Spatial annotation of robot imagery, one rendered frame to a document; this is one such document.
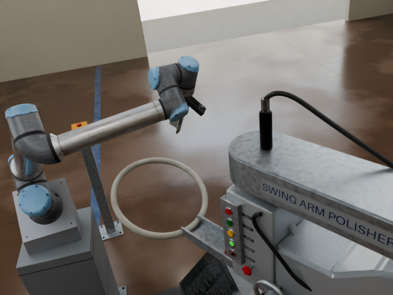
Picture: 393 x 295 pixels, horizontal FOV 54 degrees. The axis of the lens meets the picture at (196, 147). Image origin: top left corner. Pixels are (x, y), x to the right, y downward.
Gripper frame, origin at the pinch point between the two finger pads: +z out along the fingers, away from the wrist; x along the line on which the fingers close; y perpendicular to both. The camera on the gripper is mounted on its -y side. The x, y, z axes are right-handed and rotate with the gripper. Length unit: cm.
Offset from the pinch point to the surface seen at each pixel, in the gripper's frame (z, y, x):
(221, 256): 19, -36, 51
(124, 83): 299, 172, -363
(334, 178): -53, -55, 57
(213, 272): 58, -37, 39
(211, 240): 26, -30, 41
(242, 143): -40, -28, 42
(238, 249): -6, -39, 60
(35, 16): 268, 374, -432
